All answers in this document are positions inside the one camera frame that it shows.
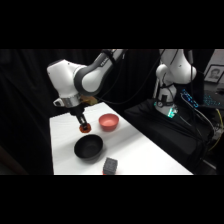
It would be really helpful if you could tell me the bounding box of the red bowl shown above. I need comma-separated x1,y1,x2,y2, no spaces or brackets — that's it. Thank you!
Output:
98,113,120,132

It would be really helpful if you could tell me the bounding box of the black curtain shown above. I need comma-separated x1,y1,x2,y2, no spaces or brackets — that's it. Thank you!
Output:
0,49,163,176

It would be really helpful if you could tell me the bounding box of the framed portrait picture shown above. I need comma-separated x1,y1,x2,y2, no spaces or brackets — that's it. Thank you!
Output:
203,63,224,85

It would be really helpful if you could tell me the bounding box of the yellow cable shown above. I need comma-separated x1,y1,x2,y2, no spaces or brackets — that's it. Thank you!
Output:
207,107,224,153

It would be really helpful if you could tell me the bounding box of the red textured ball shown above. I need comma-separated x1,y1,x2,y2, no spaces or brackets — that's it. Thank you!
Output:
79,123,93,135

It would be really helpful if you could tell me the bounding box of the teal-lit keyboard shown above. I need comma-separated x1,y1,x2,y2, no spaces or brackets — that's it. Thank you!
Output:
201,93,222,109

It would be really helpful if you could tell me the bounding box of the grey textured cube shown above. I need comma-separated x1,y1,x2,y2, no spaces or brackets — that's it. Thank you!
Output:
102,157,119,176

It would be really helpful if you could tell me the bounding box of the black cloth-covered stand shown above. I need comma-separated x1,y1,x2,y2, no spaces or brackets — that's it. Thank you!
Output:
123,97,215,175

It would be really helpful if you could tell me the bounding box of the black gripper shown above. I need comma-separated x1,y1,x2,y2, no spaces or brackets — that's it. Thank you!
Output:
68,105,93,132

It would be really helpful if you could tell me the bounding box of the blue-lit black device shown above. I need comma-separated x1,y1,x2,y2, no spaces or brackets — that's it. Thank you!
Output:
180,88,202,110

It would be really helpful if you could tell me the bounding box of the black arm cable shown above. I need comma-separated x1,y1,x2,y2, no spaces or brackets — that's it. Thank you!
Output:
96,49,168,106

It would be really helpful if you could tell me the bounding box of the black bowl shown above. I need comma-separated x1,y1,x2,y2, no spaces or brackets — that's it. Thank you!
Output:
73,133,105,161

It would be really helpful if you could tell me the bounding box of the yellowish wrist camera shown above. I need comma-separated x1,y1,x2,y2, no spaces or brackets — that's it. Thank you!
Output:
79,95,99,107

